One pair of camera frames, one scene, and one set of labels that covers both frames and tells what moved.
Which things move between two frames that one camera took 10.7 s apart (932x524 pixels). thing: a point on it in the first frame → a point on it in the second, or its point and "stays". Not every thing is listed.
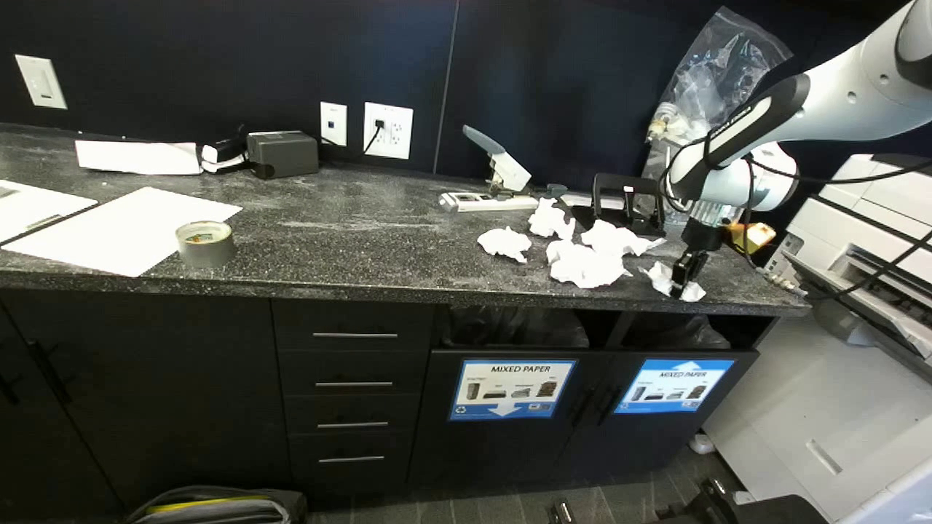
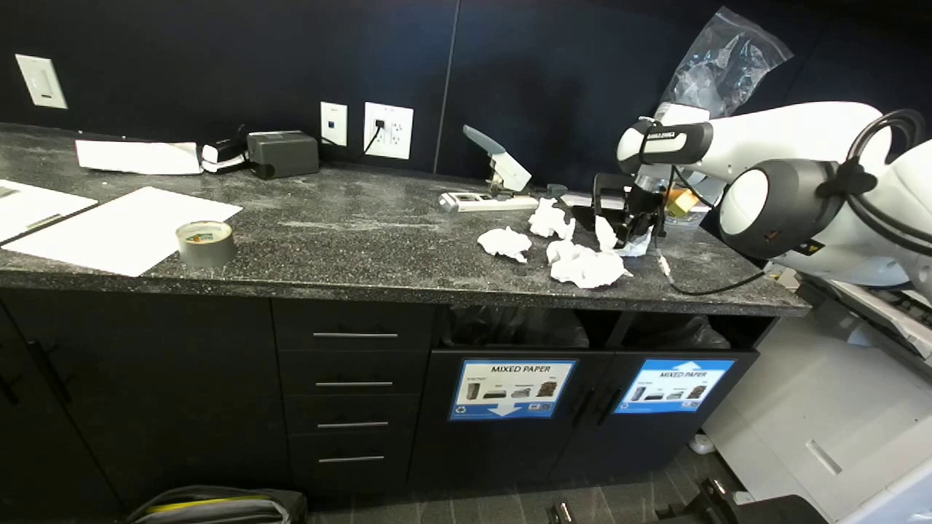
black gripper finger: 694,267 → 660,224
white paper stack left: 28,208 stays
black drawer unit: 354,385 stays
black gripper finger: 679,271 → 624,227
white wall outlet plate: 385,128 stays
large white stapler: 504,175 stays
